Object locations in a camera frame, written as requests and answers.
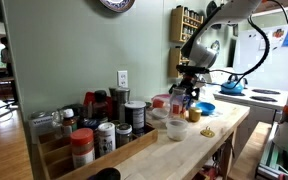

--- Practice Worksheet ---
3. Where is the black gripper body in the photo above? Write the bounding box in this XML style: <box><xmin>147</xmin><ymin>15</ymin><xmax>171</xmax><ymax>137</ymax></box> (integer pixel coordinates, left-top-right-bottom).
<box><xmin>176</xmin><ymin>65</ymin><xmax>209</xmax><ymax>90</ymax></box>

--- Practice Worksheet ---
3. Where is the glass peanut jar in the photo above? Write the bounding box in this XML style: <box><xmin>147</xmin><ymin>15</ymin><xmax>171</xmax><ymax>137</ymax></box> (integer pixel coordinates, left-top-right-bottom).
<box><xmin>169</xmin><ymin>87</ymin><xmax>186</xmax><ymax>118</ymax></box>

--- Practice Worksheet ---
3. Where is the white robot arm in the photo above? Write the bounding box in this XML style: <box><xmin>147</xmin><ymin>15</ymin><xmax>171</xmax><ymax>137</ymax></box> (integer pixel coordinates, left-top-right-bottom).
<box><xmin>169</xmin><ymin>0</ymin><xmax>262</xmax><ymax>100</ymax></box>

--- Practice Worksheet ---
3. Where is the blue plastic bowl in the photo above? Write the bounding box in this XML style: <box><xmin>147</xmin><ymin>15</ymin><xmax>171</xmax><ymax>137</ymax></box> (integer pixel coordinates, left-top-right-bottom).
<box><xmin>196</xmin><ymin>102</ymin><xmax>215</xmax><ymax>116</ymax></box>

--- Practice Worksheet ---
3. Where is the yellow lid small jar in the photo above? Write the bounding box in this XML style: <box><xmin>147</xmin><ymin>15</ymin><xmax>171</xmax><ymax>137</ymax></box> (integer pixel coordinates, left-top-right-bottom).
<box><xmin>189</xmin><ymin>107</ymin><xmax>202</xmax><ymax>122</ymax></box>

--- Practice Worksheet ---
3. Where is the small glass spice jar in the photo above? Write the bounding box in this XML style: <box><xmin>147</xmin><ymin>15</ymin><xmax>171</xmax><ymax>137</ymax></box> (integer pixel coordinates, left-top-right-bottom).
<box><xmin>116</xmin><ymin>123</ymin><xmax>132</xmax><ymax>147</ymax></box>

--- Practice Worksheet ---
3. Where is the orange lid spice jar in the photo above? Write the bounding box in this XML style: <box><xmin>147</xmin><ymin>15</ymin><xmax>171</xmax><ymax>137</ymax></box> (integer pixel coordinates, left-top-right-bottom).
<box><xmin>70</xmin><ymin>128</ymin><xmax>95</xmax><ymax>169</ymax></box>

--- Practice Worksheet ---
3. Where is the pink lid plastic container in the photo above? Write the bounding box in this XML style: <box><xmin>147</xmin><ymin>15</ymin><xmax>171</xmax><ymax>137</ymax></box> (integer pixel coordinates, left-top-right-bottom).
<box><xmin>151</xmin><ymin>94</ymin><xmax>170</xmax><ymax>108</ymax></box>

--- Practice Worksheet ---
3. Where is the small white dish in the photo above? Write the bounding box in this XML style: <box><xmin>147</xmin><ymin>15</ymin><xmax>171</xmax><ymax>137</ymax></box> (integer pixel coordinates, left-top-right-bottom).
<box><xmin>152</xmin><ymin>108</ymin><xmax>168</xmax><ymax>119</ymax></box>

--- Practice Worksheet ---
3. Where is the blue tea kettle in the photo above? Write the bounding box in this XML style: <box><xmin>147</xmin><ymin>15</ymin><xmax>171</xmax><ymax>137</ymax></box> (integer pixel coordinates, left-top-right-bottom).
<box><xmin>221</xmin><ymin>75</ymin><xmax>248</xmax><ymax>95</ymax></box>

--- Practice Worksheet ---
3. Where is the gold trivet piece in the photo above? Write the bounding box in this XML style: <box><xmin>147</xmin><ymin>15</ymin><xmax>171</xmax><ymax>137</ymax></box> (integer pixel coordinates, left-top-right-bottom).
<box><xmin>200</xmin><ymin>127</ymin><xmax>215</xmax><ymax>138</ymax></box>

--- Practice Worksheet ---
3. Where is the dark blue salt canister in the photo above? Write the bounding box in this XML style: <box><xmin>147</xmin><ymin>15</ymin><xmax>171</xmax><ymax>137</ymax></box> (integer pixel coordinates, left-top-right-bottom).
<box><xmin>124</xmin><ymin>101</ymin><xmax>146</xmax><ymax>135</ymax></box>

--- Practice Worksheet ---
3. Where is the upper wooden spice rack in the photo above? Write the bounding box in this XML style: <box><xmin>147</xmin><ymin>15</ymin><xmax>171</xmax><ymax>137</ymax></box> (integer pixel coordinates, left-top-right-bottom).
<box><xmin>170</xmin><ymin>5</ymin><xmax>204</xmax><ymax>43</ymax></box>

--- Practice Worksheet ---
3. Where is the steel pepper grinder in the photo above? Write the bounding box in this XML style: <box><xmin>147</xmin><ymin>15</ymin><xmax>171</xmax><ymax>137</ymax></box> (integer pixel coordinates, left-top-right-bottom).
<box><xmin>115</xmin><ymin>87</ymin><xmax>130</xmax><ymax>123</ymax></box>

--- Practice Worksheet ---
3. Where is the white stove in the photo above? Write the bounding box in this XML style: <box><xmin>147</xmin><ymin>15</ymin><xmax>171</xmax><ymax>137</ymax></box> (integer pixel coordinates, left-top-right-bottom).
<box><xmin>203</xmin><ymin>72</ymin><xmax>287</xmax><ymax>158</ymax></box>

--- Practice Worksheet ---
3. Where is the dark bottle black cap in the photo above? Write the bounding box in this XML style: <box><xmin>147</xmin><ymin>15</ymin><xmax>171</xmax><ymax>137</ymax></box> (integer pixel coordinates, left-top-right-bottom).
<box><xmin>92</xmin><ymin>90</ymin><xmax>108</xmax><ymax>122</ymax></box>

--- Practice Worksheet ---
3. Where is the white spice shaker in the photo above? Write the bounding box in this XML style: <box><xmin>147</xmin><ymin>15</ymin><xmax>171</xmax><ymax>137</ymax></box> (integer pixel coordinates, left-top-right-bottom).
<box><xmin>98</xmin><ymin>122</ymin><xmax>116</xmax><ymax>156</ymax></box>

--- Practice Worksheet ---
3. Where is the red plastic object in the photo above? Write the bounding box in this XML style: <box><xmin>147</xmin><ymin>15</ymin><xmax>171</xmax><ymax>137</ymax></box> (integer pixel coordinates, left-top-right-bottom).
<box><xmin>83</xmin><ymin>92</ymin><xmax>112</xmax><ymax>119</ymax></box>

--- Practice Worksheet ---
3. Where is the white cap brown bottle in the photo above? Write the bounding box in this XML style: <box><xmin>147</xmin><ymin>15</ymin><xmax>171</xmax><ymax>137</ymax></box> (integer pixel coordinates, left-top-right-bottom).
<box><xmin>62</xmin><ymin>109</ymin><xmax>77</xmax><ymax>137</ymax></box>

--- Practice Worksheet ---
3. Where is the wooden spice tray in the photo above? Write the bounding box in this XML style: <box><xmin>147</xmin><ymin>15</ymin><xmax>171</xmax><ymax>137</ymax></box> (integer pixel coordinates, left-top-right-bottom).
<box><xmin>37</xmin><ymin>123</ymin><xmax>158</xmax><ymax>180</ymax></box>

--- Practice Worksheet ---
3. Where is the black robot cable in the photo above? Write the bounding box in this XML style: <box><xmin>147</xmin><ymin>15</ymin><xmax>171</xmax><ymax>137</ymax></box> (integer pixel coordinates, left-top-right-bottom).
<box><xmin>209</xmin><ymin>0</ymin><xmax>288</xmax><ymax>90</ymax></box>

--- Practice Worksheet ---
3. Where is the white wall outlet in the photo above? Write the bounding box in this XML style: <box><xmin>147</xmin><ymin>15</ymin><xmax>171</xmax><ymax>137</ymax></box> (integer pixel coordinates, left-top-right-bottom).
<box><xmin>117</xmin><ymin>70</ymin><xmax>128</xmax><ymax>87</ymax></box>

